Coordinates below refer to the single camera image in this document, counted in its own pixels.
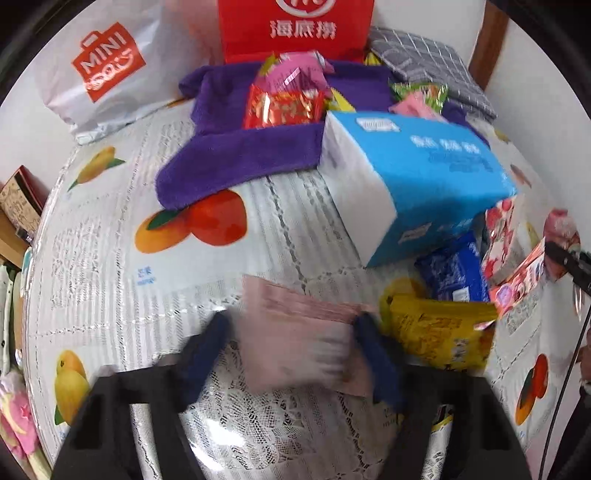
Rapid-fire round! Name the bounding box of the purple towel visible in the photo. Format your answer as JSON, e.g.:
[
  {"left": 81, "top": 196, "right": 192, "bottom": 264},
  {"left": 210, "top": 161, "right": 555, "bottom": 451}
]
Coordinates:
[{"left": 154, "top": 60, "right": 490, "bottom": 208}]

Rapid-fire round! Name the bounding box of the green snack packet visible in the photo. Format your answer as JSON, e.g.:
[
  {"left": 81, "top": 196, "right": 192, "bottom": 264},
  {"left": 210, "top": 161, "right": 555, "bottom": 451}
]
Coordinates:
[{"left": 390, "top": 80, "right": 450, "bottom": 114}]

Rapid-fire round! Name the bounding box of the fruit-printed white tablecloth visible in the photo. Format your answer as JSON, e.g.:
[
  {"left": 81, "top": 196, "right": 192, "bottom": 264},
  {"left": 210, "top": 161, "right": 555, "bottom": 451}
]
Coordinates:
[{"left": 21, "top": 92, "right": 591, "bottom": 480}]

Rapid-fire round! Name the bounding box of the red snack packet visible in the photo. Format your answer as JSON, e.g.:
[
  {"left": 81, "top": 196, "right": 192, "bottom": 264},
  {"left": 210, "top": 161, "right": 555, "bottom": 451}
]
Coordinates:
[{"left": 243, "top": 85, "right": 326, "bottom": 130}]

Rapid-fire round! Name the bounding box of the panda-print snack packet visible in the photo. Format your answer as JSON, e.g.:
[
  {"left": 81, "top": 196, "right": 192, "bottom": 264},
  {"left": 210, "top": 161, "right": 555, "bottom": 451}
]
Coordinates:
[{"left": 542, "top": 209, "right": 581, "bottom": 280}]

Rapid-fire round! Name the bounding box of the yellow snack packet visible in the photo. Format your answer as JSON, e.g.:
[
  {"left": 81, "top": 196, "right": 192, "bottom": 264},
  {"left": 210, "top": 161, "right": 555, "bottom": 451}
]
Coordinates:
[{"left": 388, "top": 295, "right": 499, "bottom": 372}]

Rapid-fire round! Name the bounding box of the dark blue snack packet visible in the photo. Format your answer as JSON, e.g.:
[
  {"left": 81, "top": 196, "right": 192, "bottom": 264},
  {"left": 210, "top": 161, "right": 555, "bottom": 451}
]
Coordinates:
[{"left": 414, "top": 231, "right": 490, "bottom": 303}]

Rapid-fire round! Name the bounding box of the strawberry-print snack packet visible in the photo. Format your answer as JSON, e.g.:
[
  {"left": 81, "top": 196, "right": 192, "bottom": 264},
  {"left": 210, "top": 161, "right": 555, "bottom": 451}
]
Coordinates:
[{"left": 480, "top": 194, "right": 527, "bottom": 287}]

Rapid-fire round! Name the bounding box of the pale pink packet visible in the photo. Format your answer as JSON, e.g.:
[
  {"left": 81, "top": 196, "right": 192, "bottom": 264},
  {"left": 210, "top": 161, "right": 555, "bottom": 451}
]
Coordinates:
[{"left": 240, "top": 274, "right": 384, "bottom": 398}]

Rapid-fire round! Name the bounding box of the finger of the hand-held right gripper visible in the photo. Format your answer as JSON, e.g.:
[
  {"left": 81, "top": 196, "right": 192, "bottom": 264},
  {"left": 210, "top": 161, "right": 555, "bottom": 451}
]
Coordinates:
[{"left": 545, "top": 237, "right": 591, "bottom": 296}]

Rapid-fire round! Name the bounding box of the magenta snack packet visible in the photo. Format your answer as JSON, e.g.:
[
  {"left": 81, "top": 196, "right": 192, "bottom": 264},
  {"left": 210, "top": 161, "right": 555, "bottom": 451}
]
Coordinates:
[{"left": 253, "top": 50, "right": 335, "bottom": 100}]

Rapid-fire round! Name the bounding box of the blue tissue box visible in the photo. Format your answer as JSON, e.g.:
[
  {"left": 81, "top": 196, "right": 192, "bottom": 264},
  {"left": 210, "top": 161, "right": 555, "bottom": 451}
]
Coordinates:
[{"left": 320, "top": 110, "right": 518, "bottom": 269}]

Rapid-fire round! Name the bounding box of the grey checked folded cloth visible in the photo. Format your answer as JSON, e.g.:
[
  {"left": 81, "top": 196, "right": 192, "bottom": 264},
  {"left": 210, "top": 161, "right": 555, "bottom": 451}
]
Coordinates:
[{"left": 367, "top": 25, "right": 498, "bottom": 121}]

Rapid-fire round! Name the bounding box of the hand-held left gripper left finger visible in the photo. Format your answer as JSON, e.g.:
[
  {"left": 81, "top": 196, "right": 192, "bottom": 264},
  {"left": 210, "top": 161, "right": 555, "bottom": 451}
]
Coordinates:
[{"left": 51, "top": 311, "right": 232, "bottom": 480}]

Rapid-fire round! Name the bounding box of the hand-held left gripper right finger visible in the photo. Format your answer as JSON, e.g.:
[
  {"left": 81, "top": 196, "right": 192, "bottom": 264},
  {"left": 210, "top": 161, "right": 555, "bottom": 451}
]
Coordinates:
[{"left": 353, "top": 311, "right": 529, "bottom": 480}]

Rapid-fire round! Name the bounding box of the white plastic shopping bag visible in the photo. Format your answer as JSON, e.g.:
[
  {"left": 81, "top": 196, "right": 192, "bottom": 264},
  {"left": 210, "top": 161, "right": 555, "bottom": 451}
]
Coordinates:
[{"left": 34, "top": 0, "right": 222, "bottom": 146}]

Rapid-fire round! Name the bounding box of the red paper bag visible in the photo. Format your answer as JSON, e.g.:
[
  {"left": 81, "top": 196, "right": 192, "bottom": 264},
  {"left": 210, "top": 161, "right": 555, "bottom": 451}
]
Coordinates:
[{"left": 217, "top": 0, "right": 376, "bottom": 65}]

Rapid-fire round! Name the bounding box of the small pink white packet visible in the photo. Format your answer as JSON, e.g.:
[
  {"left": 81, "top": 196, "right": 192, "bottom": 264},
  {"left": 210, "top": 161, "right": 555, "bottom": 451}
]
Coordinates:
[{"left": 489, "top": 240, "right": 548, "bottom": 319}]

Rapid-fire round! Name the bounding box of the brown wooden door frame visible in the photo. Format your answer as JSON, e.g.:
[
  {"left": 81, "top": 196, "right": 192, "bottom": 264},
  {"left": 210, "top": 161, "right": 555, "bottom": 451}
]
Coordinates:
[{"left": 468, "top": 0, "right": 509, "bottom": 90}]

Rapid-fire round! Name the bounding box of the brown patterned box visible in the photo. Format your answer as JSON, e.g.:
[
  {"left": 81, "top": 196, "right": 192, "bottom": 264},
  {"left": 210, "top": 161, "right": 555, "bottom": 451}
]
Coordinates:
[{"left": 0, "top": 165, "right": 51, "bottom": 241}]

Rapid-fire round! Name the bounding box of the black cable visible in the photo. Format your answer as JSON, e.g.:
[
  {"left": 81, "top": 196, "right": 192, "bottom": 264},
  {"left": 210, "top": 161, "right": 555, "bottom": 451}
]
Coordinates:
[{"left": 538, "top": 314, "right": 591, "bottom": 480}]

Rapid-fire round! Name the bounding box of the pink snack packet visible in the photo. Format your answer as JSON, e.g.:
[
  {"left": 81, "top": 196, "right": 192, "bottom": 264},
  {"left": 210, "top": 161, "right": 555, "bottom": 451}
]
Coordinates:
[{"left": 388, "top": 91, "right": 446, "bottom": 121}]

